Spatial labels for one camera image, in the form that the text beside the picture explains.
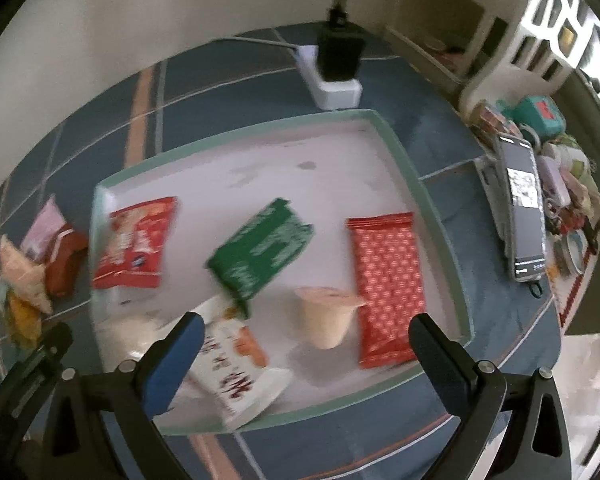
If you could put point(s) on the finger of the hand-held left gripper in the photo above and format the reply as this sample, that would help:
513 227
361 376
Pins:
35 365

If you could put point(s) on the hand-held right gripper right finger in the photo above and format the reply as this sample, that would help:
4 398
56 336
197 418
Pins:
437 360

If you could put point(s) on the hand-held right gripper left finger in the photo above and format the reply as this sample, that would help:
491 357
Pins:
175 360

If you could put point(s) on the yellow snack packet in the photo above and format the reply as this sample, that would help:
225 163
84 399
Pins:
25 322

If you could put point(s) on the white packet with red print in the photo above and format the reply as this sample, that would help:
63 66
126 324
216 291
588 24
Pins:
240 380

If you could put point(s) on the red patterned wafer packet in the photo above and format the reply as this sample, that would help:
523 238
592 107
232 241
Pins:
387 285

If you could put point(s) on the pale orange snack packet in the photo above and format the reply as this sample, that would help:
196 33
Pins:
22 272

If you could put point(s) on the brown red snack packet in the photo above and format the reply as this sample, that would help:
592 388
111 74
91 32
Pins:
65 265

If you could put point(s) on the beige pudding cup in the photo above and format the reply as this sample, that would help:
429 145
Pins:
327 320

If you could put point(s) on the red chip packet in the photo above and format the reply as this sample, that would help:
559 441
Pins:
135 240

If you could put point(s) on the dark green snack packet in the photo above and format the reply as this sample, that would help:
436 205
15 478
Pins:
255 255

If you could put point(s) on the pink snack packet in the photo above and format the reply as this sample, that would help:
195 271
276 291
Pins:
42 230

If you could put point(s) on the white tray with green rim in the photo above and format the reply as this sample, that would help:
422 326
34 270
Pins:
305 185

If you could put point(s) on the blue plaid bed sheet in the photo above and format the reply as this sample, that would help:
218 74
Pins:
480 310

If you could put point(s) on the smartphone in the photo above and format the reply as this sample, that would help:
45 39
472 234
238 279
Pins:
522 210

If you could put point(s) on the small round bowl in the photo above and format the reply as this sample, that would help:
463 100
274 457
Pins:
575 252

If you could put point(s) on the pink pouch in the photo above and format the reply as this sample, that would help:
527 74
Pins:
552 177

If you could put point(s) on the teal storage box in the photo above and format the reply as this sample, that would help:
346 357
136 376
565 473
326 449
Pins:
537 115

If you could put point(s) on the white power strip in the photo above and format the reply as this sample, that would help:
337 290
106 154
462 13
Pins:
337 95

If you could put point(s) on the black power adapter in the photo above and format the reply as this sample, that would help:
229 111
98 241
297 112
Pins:
340 55

